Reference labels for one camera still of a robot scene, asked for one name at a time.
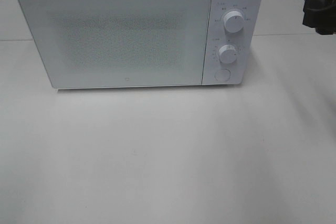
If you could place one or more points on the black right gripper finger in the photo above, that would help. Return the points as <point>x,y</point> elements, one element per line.
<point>320,15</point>

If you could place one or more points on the white timer knob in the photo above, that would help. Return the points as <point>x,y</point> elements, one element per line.
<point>227,54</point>

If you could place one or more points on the round door release button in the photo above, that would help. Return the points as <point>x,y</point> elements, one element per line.
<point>222,75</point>

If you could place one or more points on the white microwave door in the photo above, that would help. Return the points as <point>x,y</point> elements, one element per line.
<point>119,43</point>

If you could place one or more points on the upper white control knob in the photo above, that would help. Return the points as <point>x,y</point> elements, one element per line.
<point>234,21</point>

